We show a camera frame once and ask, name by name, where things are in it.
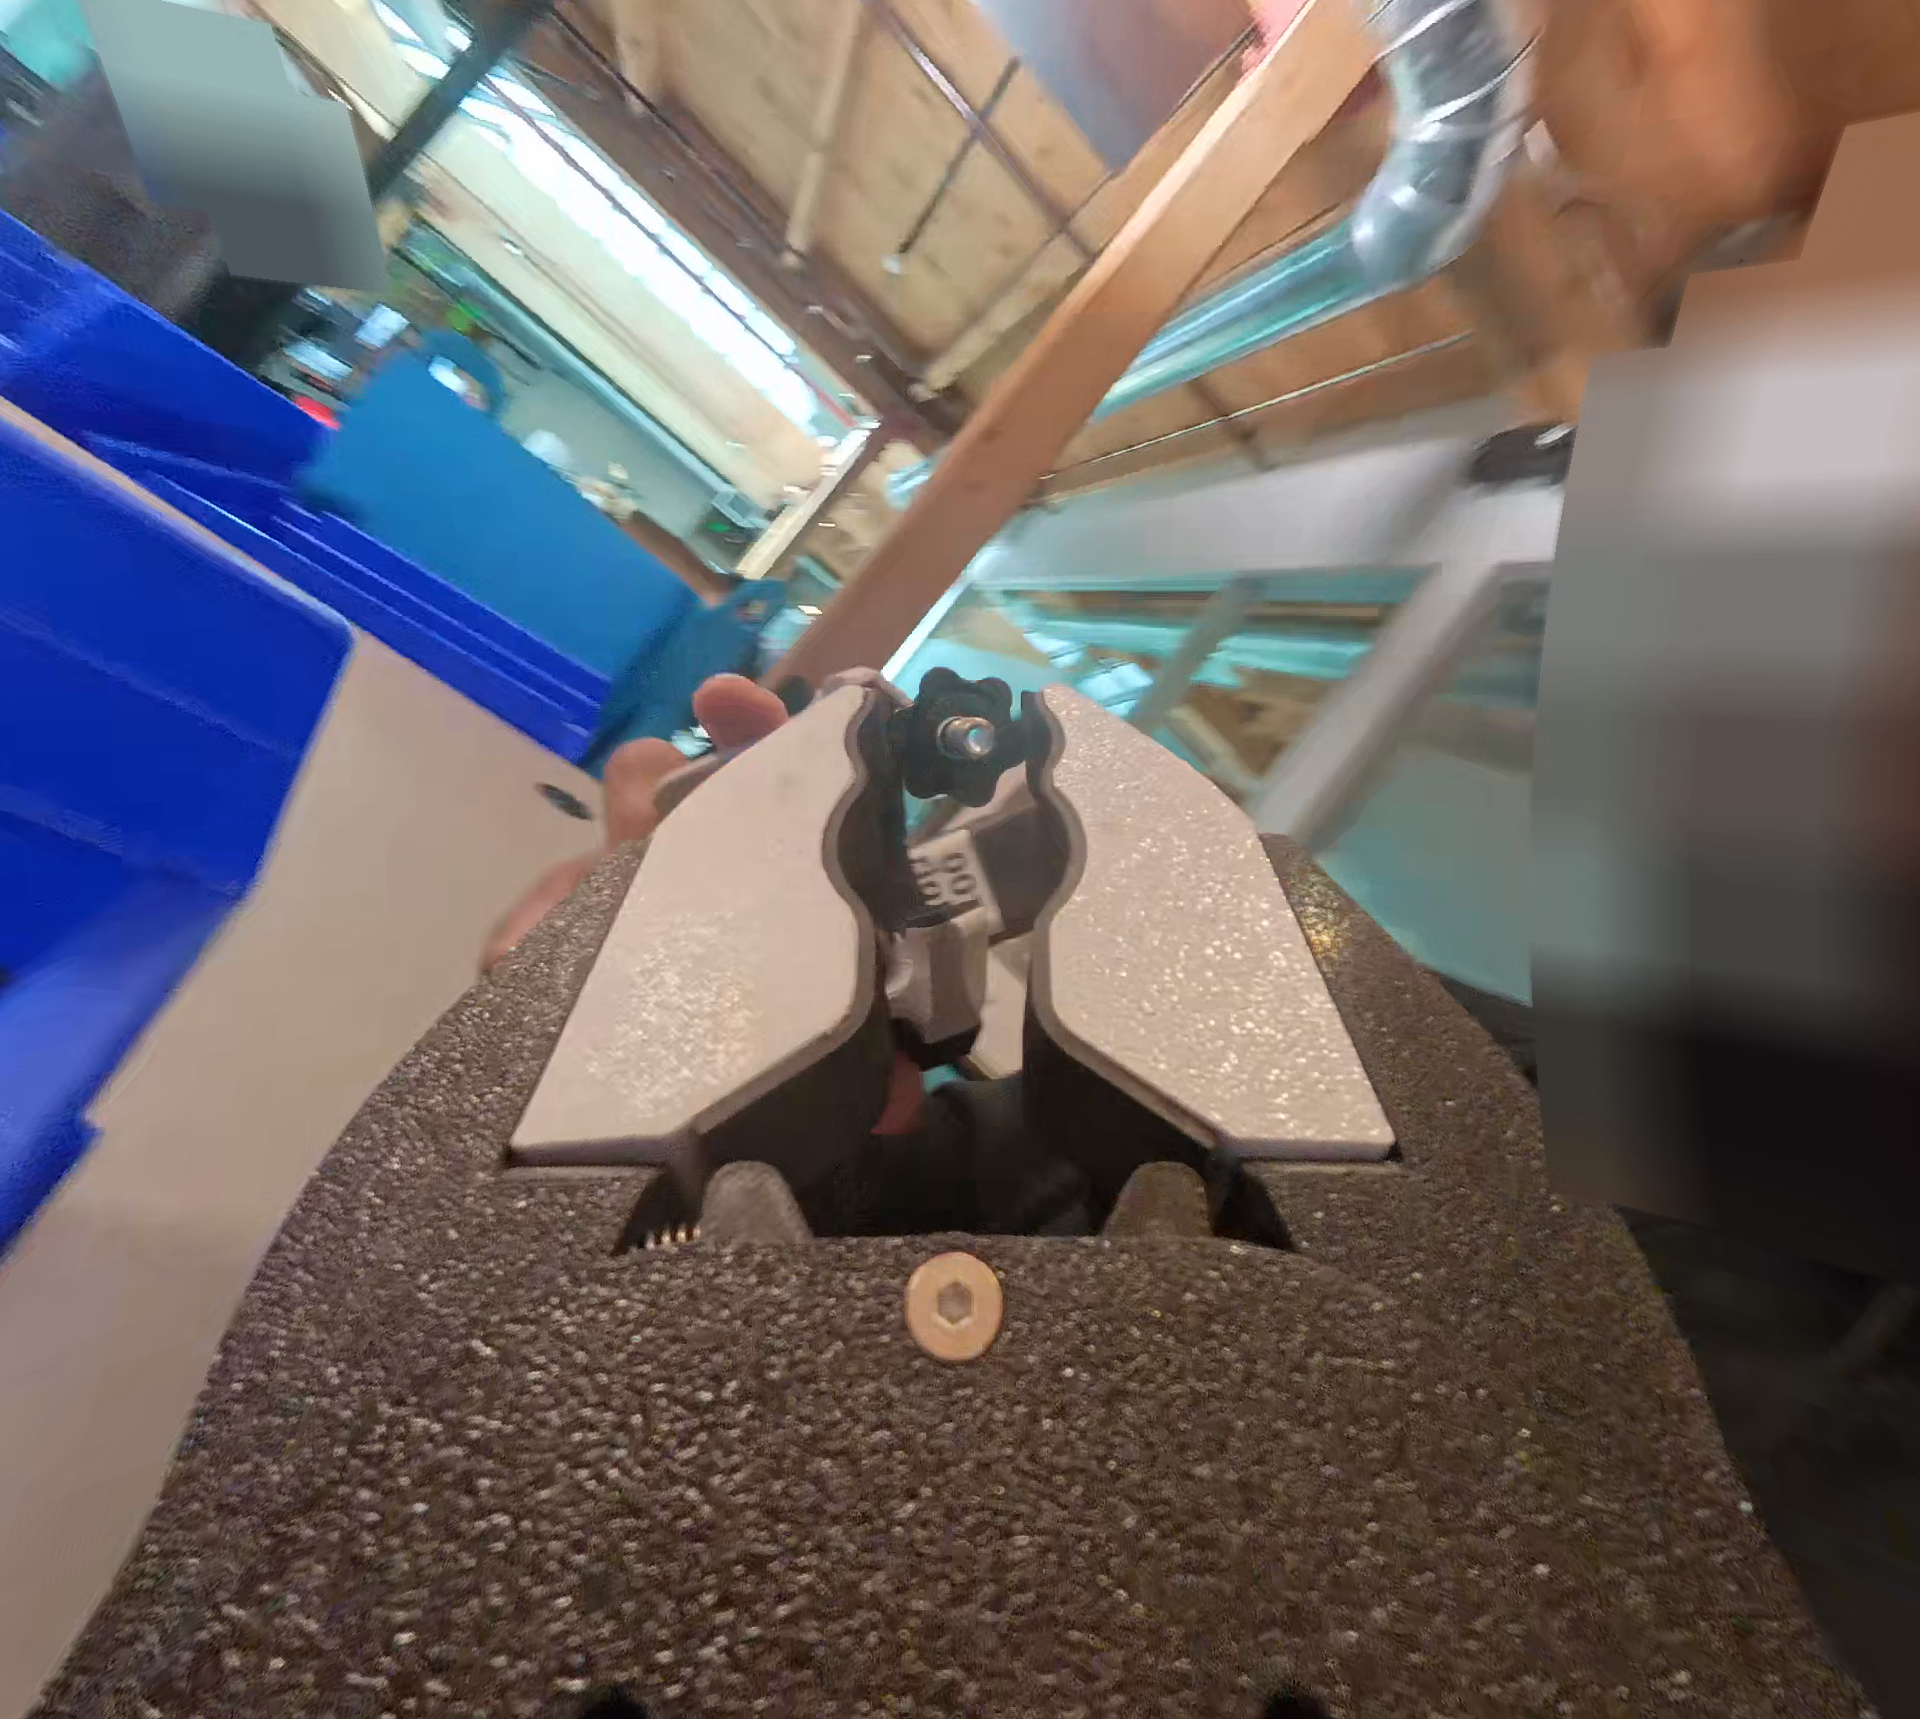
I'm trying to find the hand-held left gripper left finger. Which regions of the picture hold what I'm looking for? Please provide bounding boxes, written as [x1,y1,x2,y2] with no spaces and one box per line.
[505,681,894,1236]

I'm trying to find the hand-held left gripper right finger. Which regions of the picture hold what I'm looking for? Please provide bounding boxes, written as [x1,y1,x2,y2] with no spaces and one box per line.
[1023,681,1399,1236]

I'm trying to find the black star knob screw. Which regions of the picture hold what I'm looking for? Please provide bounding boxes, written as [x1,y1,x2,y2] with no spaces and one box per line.
[881,663,1026,803]

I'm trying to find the person's right hand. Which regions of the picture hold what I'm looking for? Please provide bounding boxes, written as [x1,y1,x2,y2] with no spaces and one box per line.
[476,671,791,981]

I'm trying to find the teal blue panel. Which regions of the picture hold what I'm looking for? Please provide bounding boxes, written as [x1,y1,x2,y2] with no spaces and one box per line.
[294,351,790,761]

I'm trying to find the wooden support post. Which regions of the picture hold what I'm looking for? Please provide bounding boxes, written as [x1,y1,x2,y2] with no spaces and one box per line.
[761,0,1390,701]

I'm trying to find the large silver air duct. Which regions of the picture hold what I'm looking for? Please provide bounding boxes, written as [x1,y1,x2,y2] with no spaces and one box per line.
[1346,0,1553,287]

